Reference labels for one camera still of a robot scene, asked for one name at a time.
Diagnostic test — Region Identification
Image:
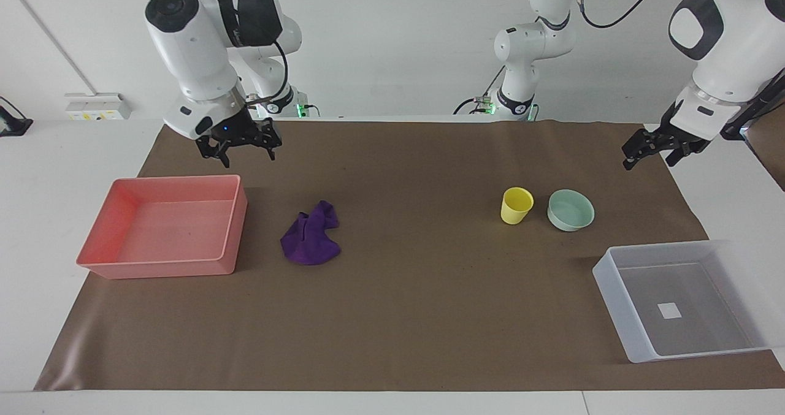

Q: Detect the pink plastic box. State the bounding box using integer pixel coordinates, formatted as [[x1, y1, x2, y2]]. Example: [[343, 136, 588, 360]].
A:
[[76, 175, 248, 280]]

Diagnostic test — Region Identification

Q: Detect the purple cloth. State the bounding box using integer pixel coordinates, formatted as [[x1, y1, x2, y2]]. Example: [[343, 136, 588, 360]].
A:
[[280, 200, 342, 266]]

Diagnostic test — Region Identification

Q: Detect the clear plastic box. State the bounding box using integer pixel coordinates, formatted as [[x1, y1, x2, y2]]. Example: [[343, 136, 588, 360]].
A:
[[592, 239, 785, 364]]

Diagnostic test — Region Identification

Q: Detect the black cable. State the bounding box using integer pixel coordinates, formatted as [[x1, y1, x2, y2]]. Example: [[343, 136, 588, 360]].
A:
[[453, 64, 507, 115], [574, 0, 670, 29], [245, 38, 291, 106]]

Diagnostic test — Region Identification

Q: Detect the yellow plastic cup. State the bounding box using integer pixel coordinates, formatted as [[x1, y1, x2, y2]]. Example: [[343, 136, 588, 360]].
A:
[[500, 187, 535, 226]]

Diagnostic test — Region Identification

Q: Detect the light green bowl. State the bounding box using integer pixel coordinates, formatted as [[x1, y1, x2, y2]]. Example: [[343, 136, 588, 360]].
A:
[[547, 189, 595, 232]]

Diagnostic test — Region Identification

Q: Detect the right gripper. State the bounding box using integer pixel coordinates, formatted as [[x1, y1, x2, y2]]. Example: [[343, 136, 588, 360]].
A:
[[196, 109, 283, 161]]

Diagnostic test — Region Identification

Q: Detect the white cable duct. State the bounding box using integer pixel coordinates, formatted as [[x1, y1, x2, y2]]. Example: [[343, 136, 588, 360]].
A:
[[0, 0, 98, 96]]

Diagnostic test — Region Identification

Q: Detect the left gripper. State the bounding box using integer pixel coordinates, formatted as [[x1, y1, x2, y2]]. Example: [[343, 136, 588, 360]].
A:
[[622, 101, 713, 171]]

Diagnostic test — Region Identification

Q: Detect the white wall socket box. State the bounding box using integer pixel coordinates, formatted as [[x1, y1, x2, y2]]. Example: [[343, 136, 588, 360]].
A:
[[65, 93, 132, 121]]

